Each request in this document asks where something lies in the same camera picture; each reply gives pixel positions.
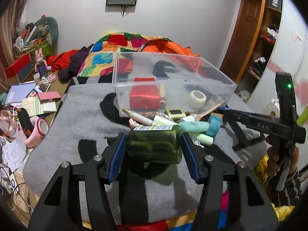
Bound striped curtain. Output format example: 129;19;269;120
1;0;27;92

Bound green neck pillow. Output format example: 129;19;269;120
34;17;59;46

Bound white tape roll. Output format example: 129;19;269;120
187;90;207;110

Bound blue notebook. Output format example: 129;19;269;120
5;81;36;104

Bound red clothing pile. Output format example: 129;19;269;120
46;49;78;72

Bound red gift box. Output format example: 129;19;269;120
5;53;31;78

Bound mint green case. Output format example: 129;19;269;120
178;121;210;132

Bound person right hand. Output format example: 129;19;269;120
266;136;300;176

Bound teal washi tape roll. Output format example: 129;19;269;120
205;115;222;138

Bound red foil pouch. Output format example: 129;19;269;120
130;77;161;110

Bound green glass spray bottle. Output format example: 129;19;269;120
126;125;182;164

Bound wooden shelf unit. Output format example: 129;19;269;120
247;0;283;80

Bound clear plastic storage box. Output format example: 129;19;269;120
112;52;237;117

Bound pink rabbit figure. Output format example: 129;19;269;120
34;48;48;78

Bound beige cosmetic tube red label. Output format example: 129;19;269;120
159;84;166;109

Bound colourful patchwork quilt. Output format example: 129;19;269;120
77;32;170;77

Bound pale green tube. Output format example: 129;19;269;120
188;132;213;146

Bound white pen gold tip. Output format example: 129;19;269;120
122;109;153;128

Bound green cardboard box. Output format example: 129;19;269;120
15;40;55;59

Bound pink flat box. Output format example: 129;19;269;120
38;91;61;103

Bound pink white braided rope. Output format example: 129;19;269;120
128;117;141;129

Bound orange down jacket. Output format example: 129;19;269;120
139;39;200;66

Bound mahjong tile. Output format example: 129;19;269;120
166;108;186;121

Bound white wardrobe door hearts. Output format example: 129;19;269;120
247;0;307;113

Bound dark purple garment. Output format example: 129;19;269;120
57;44;94;83

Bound wooden door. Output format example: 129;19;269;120
220;0;264;83

